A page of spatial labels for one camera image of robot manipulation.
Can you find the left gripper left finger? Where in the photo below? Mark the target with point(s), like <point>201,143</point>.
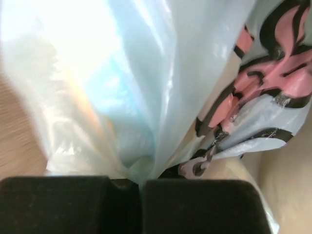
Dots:
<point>69,205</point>

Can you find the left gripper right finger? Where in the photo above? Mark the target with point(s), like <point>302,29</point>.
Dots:
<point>179,206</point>

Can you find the light blue plastic bag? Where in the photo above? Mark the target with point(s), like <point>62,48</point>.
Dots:
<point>159,89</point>

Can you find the brown paper bag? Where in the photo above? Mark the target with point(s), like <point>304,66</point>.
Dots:
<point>20,154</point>

